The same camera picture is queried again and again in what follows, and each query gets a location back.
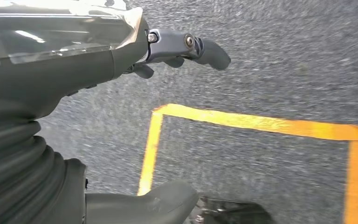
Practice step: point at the black robot foot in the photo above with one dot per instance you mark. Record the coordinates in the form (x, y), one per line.
(234, 213)

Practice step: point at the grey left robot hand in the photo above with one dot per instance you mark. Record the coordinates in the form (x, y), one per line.
(58, 71)

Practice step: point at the yellow floor tape square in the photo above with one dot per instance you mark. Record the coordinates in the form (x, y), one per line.
(259, 122)

